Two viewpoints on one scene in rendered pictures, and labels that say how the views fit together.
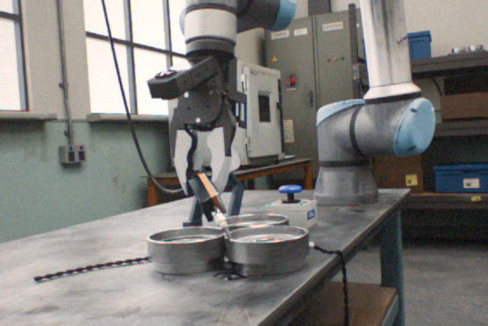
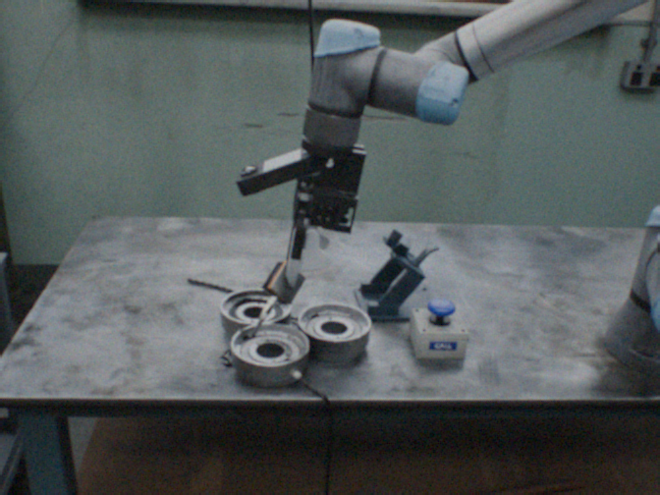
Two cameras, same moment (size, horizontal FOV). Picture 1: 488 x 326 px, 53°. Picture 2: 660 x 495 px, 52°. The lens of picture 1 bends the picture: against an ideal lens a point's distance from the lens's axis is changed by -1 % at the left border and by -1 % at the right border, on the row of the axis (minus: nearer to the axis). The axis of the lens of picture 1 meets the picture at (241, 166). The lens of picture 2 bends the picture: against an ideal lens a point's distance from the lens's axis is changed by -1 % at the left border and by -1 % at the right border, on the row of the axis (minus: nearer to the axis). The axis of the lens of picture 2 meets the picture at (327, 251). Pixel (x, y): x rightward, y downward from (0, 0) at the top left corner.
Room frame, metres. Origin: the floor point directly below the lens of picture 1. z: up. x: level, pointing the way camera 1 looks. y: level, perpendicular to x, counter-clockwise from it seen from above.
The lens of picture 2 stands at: (0.26, -0.73, 1.35)
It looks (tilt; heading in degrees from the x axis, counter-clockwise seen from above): 25 degrees down; 59
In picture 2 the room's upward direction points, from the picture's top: 3 degrees clockwise
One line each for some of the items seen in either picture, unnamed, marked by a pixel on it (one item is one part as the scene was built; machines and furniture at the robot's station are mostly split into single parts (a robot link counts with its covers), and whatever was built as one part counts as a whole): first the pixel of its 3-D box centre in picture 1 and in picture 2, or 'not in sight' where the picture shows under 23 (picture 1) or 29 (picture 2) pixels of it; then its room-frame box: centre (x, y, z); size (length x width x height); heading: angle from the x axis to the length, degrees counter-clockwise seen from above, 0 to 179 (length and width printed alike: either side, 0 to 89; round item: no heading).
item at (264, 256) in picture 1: (267, 248); (270, 356); (0.61, -0.03, 0.82); 0.10 x 0.10 x 0.04
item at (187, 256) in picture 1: (188, 249); (255, 317); (0.63, 0.07, 0.82); 0.10 x 0.10 x 0.04
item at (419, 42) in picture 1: (397, 51); not in sight; (4.08, -1.35, 1.61); 0.52 x 0.38 x 0.22; 67
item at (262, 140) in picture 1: (232, 118); not in sight; (3.30, 0.04, 1.10); 0.62 x 0.61 x 0.65; 154
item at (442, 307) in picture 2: (290, 200); (439, 317); (0.85, -0.08, 0.85); 0.04 x 0.04 x 0.05
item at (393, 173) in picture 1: (400, 169); not in sight; (4.07, -1.32, 0.64); 0.49 x 0.40 x 0.37; 69
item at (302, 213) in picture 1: (293, 213); (441, 332); (0.85, -0.09, 0.82); 0.08 x 0.07 x 0.05; 154
